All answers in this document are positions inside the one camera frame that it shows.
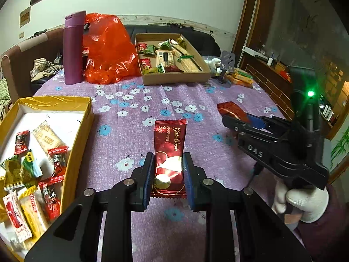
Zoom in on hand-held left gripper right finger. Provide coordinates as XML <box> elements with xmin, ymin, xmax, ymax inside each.
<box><xmin>182</xmin><ymin>152</ymin><xmax>313</xmax><ymax>262</ymax></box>

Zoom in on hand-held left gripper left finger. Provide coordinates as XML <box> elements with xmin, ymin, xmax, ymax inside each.
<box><xmin>24</xmin><ymin>152</ymin><xmax>155</xmax><ymax>262</ymax></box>

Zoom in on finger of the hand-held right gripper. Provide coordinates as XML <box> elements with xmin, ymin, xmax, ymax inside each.
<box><xmin>222</xmin><ymin>114</ymin><xmax>276</xmax><ymax>140</ymax></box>
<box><xmin>245</xmin><ymin>112</ymin><xmax>291</xmax><ymax>131</ymax></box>

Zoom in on shiny red foil packet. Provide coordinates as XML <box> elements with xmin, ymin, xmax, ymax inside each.
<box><xmin>217</xmin><ymin>102</ymin><xmax>250</xmax><ymax>123</ymax></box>

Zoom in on dark red chocolate packet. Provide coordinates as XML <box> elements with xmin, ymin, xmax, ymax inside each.
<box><xmin>149</xmin><ymin>119</ymin><xmax>188</xmax><ymax>199</ymax></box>

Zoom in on yellow cardboard box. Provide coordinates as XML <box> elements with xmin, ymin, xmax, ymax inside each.
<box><xmin>0</xmin><ymin>95</ymin><xmax>94</xmax><ymax>262</ymax></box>

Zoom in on person's right forearm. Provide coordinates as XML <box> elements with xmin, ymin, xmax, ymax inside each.
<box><xmin>284</xmin><ymin>183</ymin><xmax>349</xmax><ymax>262</ymax></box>

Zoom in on person's right hand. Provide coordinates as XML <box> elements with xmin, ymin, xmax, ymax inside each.
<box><xmin>271</xmin><ymin>175</ymin><xmax>329</xmax><ymax>223</ymax></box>

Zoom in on orange snack packets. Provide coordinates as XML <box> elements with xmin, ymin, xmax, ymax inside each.
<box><xmin>225</xmin><ymin>75</ymin><xmax>253</xmax><ymax>88</ymax></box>

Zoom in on purple floral tablecloth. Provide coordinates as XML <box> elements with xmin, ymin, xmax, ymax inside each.
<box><xmin>30</xmin><ymin>69</ymin><xmax>306</xmax><ymax>262</ymax></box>

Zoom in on yellow green biscuit packet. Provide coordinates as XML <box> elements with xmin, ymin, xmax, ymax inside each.
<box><xmin>230</xmin><ymin>68</ymin><xmax>254</xmax><ymax>81</ymax></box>

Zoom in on wooden side cabinet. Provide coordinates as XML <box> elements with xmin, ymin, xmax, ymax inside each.
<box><xmin>243</xmin><ymin>46</ymin><xmax>349</xmax><ymax>140</ymax></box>

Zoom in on green bamboo decoration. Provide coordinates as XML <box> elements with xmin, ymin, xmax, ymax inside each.
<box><xmin>330</xmin><ymin>135</ymin><xmax>349</xmax><ymax>164</ymax></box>

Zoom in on grey phone stand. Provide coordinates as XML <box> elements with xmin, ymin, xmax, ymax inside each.
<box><xmin>213</xmin><ymin>50</ymin><xmax>236</xmax><ymax>88</ymax></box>

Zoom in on white crumpled cloth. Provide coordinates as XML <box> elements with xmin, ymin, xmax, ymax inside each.
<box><xmin>203</xmin><ymin>56</ymin><xmax>222</xmax><ymax>75</ymax></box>

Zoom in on white box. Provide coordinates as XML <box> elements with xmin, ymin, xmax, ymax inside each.
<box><xmin>243</xmin><ymin>46</ymin><xmax>263</xmax><ymax>56</ymax></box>

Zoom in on brown cardboard box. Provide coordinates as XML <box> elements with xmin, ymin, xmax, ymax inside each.
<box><xmin>135</xmin><ymin>33</ymin><xmax>212</xmax><ymax>86</ymax></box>

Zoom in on small red snack packet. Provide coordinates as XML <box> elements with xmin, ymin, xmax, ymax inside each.
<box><xmin>48</xmin><ymin>146</ymin><xmax>68</xmax><ymax>178</ymax></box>
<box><xmin>14</xmin><ymin>130</ymin><xmax>30</xmax><ymax>155</ymax></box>
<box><xmin>38</xmin><ymin>176</ymin><xmax>64</xmax><ymax>223</ymax></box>

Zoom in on assorted snack packet pile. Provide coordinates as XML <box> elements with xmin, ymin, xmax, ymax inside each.
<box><xmin>137</xmin><ymin>37</ymin><xmax>204</xmax><ymax>75</ymax></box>

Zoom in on beige cracker packet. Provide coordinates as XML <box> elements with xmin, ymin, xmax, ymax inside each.
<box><xmin>31</xmin><ymin>120</ymin><xmax>67</xmax><ymax>153</ymax></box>

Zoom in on yellow cracker packet red label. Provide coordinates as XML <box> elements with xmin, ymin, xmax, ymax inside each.
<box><xmin>18</xmin><ymin>186</ymin><xmax>50</xmax><ymax>241</ymax></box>

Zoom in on red plastic bag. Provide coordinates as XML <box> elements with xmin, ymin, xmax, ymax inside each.
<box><xmin>82</xmin><ymin>13</ymin><xmax>142</xmax><ymax>84</ymax></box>

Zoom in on green yellow snack packet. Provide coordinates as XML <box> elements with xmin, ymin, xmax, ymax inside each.
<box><xmin>1</xmin><ymin>155</ymin><xmax>26</xmax><ymax>190</ymax></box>

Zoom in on white red snack packet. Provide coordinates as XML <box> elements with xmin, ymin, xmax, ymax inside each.
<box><xmin>3</xmin><ymin>191</ymin><xmax>33</xmax><ymax>243</ymax></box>

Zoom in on purple thermos bottle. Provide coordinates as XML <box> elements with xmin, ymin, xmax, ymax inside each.
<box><xmin>63</xmin><ymin>10</ymin><xmax>87</xmax><ymax>85</ymax></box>

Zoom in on patterned cloth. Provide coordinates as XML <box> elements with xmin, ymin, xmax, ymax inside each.
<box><xmin>29</xmin><ymin>58</ymin><xmax>59</xmax><ymax>82</ymax></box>

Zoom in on green patterned pillow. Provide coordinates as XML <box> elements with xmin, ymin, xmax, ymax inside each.
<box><xmin>0</xmin><ymin>79</ymin><xmax>13</xmax><ymax>107</ymax></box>

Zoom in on brown sofa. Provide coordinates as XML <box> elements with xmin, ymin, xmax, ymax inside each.
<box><xmin>1</xmin><ymin>27</ymin><xmax>66</xmax><ymax>104</ymax></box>

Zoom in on wooden door frame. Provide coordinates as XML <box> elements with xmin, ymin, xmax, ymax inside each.
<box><xmin>232</xmin><ymin>0</ymin><xmax>276</xmax><ymax>69</ymax></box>

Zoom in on small wall poster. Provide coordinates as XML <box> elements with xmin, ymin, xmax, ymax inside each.
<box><xmin>20</xmin><ymin>7</ymin><xmax>31</xmax><ymax>28</ymax></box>

